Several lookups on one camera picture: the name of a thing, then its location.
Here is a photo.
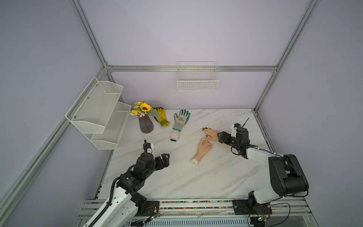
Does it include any mannequin hand with black watch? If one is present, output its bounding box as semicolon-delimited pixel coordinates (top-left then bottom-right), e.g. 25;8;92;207
202;128;219;141

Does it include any white fitness band watch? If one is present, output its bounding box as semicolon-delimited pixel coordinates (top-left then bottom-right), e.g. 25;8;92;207
169;130;180;142

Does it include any mannequin hand with white band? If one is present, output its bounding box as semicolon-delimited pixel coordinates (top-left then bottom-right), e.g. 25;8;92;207
191;138;213;166

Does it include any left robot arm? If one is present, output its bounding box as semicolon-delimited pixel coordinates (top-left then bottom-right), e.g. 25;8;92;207
84;152;170;227

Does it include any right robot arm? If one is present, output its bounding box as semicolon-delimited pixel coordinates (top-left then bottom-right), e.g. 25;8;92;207
217;126;309;207

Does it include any dark ribbed vase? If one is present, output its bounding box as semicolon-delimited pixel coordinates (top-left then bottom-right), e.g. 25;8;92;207
139;115;154;134

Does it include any yellow work glove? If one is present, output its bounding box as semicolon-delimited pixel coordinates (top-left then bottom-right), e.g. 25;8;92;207
154;107;170;127

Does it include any artificial sunflower bouquet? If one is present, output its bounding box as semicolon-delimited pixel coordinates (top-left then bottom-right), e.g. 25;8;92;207
130;101;161;117

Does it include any green grey work glove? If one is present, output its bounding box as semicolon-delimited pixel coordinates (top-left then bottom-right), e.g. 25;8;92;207
173;109;191;131

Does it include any white two-tier mesh shelf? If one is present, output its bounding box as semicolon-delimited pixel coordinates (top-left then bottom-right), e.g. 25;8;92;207
65;77;131;150

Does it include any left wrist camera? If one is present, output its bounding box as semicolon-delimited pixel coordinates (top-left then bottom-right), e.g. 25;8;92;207
143;140;154;154

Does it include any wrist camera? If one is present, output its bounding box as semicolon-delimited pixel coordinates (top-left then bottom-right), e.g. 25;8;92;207
231;123;241;137
143;140;154;154

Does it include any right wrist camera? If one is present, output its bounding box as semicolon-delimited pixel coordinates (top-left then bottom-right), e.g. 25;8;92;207
231;123;241;137

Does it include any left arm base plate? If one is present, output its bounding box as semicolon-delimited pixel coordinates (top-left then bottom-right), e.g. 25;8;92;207
135;201;160;217

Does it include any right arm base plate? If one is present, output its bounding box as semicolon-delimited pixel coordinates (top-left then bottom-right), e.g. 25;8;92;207
232;200;272;215

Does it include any aluminium front rail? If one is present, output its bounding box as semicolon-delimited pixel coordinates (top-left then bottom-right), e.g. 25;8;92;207
74;197;320;227

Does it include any white wire wall basket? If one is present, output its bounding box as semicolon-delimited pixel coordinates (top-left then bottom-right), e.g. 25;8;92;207
176;61;219;91

